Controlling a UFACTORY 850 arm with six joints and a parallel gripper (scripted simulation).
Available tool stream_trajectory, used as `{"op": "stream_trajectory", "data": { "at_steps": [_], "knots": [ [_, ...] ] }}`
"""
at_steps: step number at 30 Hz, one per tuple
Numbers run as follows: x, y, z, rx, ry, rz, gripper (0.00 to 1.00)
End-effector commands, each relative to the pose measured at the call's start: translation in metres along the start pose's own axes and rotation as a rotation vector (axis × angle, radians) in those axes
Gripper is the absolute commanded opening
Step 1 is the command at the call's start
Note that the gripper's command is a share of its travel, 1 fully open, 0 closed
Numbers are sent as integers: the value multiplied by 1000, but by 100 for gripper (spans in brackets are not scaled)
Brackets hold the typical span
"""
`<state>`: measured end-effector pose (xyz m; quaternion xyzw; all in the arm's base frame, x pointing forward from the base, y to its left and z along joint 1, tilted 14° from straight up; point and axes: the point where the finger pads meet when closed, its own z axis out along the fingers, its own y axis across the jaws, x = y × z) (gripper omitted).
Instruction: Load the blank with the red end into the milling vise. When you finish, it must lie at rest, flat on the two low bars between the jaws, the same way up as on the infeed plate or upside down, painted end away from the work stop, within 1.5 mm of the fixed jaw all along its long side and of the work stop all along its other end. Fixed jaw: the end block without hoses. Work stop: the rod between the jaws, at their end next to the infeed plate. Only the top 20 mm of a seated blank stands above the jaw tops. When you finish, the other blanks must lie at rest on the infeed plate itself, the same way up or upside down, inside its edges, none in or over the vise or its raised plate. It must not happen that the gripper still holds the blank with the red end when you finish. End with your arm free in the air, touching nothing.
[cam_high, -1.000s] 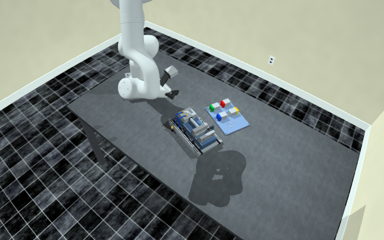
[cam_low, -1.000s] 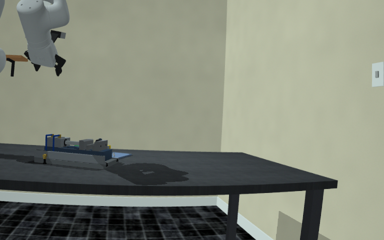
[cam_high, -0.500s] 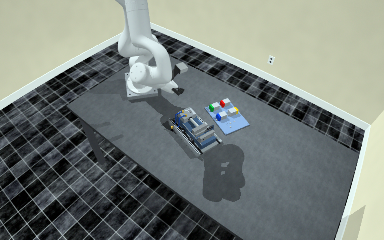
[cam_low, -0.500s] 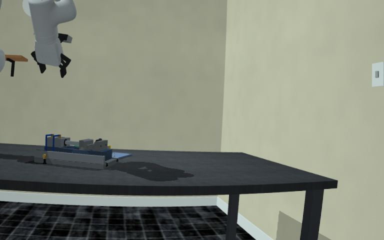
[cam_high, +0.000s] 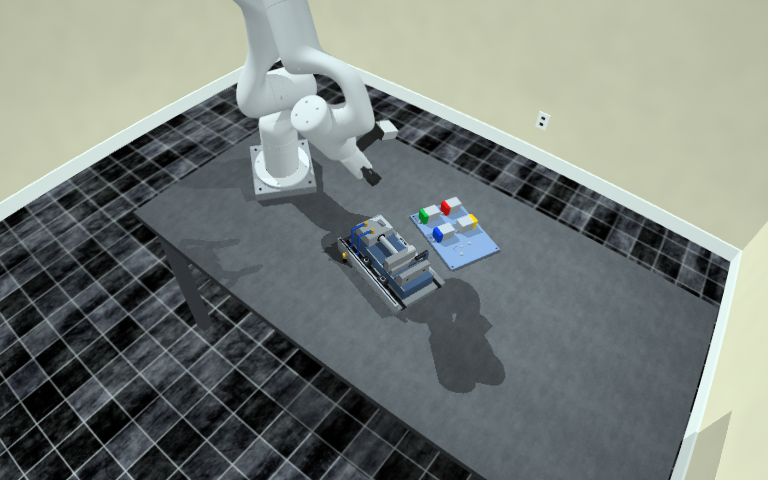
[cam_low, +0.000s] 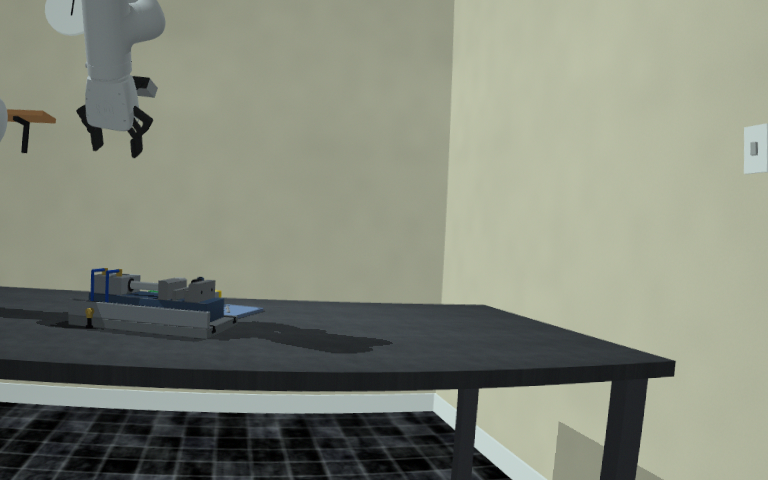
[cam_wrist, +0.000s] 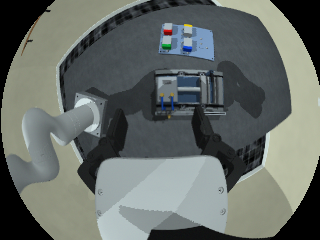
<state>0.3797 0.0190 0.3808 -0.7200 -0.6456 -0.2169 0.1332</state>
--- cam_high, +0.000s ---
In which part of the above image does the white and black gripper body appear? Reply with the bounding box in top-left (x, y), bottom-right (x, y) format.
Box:
top-left (340, 144), bottom-right (372, 179)

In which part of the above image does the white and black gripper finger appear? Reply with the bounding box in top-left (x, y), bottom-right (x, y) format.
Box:
top-left (360, 166), bottom-right (382, 186)

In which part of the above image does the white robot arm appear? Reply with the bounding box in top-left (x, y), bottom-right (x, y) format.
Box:
top-left (233, 0), bottom-right (398, 188)

